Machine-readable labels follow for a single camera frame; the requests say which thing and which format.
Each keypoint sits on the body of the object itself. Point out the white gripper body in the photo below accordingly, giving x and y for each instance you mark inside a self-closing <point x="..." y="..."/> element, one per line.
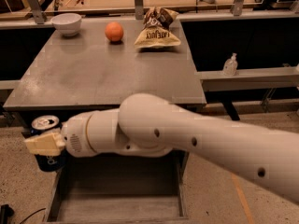
<point x="75" y="135"/>

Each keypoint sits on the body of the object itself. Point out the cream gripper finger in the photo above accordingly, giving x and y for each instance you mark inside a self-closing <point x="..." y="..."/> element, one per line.
<point x="47" y="144"/>

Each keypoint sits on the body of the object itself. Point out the blue pepsi can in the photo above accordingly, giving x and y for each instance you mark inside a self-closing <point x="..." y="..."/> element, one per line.
<point x="49" y="162"/>

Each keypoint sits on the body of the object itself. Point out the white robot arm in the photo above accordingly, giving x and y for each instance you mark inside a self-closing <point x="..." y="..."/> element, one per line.
<point x="149" y="126"/>

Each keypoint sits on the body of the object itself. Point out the grey drawer cabinet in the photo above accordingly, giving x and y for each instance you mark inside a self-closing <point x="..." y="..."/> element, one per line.
<point x="86" y="72"/>

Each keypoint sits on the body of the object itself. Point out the open grey middle drawer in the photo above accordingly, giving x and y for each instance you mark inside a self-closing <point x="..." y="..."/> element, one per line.
<point x="111" y="189"/>

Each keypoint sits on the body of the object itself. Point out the orange fruit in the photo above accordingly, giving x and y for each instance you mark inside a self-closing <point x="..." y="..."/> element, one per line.
<point x="114" y="32"/>

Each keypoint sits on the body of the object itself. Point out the white bowl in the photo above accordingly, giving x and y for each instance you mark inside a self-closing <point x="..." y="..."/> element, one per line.
<point x="67" y="24"/>

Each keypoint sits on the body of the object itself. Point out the yellow brown chip bag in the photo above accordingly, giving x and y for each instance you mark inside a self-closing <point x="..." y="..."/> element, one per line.
<point x="156" y="31"/>

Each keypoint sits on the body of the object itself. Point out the clear sanitizer bottle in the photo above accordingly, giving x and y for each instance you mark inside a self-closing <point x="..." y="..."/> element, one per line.
<point x="230" y="66"/>

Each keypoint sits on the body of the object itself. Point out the grey metal rail shelf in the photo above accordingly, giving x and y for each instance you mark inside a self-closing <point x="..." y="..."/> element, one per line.
<point x="250" y="79"/>

